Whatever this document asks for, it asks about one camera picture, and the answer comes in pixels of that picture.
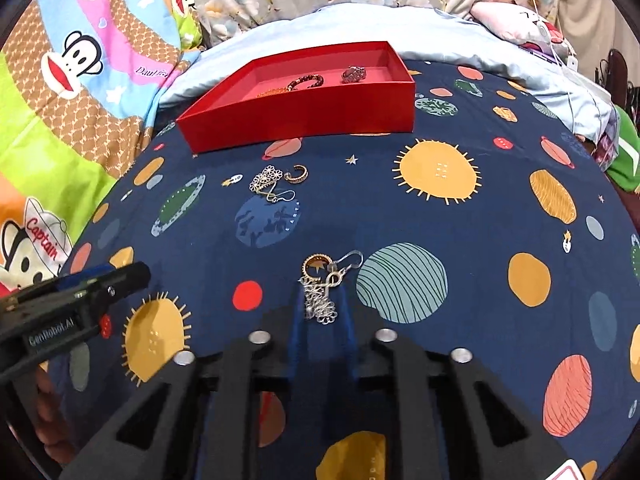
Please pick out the dark wooden chair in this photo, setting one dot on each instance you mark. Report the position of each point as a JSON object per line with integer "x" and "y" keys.
{"x": 617, "y": 67}

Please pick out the beige curtain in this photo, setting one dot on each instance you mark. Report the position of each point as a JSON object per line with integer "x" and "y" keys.
{"x": 585, "y": 5}

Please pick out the pink white card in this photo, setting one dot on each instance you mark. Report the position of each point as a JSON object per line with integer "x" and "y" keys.
{"x": 567, "y": 472}

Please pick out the green cloth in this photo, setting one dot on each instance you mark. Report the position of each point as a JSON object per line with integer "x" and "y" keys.
{"x": 627, "y": 155}

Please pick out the light blue quilt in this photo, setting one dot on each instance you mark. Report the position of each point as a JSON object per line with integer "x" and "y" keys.
{"x": 350, "y": 25}

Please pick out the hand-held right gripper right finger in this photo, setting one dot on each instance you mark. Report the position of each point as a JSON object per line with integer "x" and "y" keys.
{"x": 347, "y": 320}

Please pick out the cartoon monkey blanket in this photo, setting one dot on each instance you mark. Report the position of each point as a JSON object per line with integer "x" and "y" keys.
{"x": 75, "y": 125}

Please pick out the navy planet bedsheet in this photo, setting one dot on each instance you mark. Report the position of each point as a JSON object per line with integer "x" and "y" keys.
{"x": 475, "y": 240}

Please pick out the pink pillow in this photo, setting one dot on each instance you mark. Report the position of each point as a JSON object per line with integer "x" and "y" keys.
{"x": 500, "y": 20}

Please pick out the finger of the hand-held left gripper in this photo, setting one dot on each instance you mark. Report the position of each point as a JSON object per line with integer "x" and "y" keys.
{"x": 85, "y": 275}
{"x": 125, "y": 277}

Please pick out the red shallow box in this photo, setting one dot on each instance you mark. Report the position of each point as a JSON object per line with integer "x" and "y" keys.
{"x": 300, "y": 115}

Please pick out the person's left hand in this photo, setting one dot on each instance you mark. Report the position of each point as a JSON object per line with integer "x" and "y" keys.
{"x": 50, "y": 420}

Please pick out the silver flower earring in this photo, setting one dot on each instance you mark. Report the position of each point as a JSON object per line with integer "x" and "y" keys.
{"x": 322, "y": 305}
{"x": 262, "y": 180}

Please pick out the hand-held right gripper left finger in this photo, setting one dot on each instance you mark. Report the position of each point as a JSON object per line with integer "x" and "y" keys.
{"x": 299, "y": 320}

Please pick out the gold hoop earring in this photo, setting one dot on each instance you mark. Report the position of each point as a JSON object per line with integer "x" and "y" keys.
{"x": 295, "y": 179}

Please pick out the white charger plug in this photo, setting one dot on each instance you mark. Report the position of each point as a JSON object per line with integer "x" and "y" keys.
{"x": 572, "y": 62}

